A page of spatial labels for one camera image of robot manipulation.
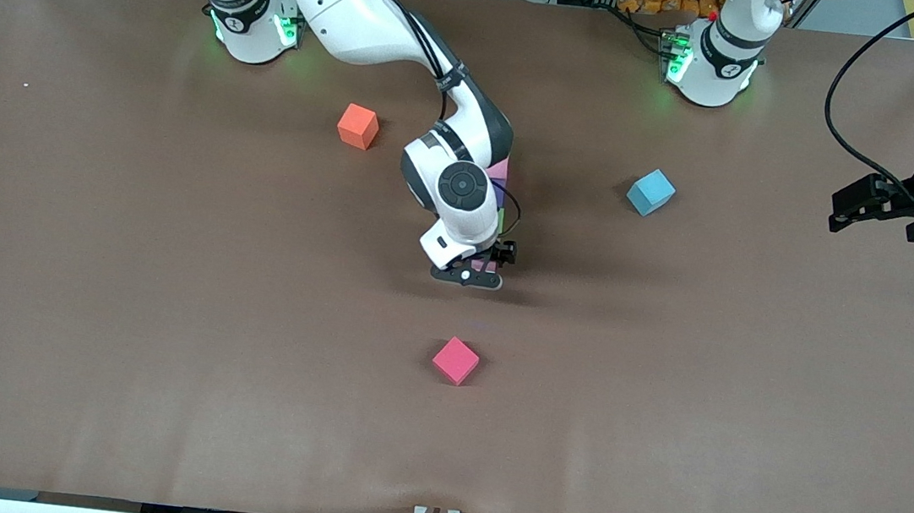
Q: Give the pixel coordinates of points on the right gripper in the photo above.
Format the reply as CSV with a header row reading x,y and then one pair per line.
x,y
501,253

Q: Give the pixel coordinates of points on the pink foam cube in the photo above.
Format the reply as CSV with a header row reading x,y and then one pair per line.
x,y
502,169
486,266

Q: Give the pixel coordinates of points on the orange foam cube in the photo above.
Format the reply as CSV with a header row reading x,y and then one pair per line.
x,y
357,125

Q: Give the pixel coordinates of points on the red foam cube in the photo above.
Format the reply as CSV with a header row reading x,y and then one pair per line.
x,y
455,360

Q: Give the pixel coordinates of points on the light blue foam cube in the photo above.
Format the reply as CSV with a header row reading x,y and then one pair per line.
x,y
651,192

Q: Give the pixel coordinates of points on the brown table cover sheet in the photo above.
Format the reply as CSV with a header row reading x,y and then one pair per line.
x,y
163,302

